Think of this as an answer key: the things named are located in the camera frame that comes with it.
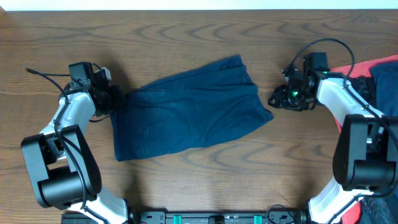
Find navy blue shorts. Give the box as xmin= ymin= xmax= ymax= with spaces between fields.
xmin=111 ymin=55 xmax=273 ymax=161

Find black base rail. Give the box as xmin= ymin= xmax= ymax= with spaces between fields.
xmin=61 ymin=203 xmax=312 ymax=224

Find blue garment in pile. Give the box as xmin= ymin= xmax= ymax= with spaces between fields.
xmin=370 ymin=62 xmax=398 ymax=116

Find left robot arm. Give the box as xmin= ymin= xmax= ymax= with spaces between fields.
xmin=21 ymin=62 xmax=134 ymax=223

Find red cloth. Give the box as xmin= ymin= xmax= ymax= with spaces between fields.
xmin=341 ymin=55 xmax=397 ymax=224

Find black patterned garment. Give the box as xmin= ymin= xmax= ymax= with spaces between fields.
xmin=351 ymin=76 xmax=397 ymax=224

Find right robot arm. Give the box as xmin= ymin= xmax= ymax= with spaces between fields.
xmin=268 ymin=52 xmax=397 ymax=223

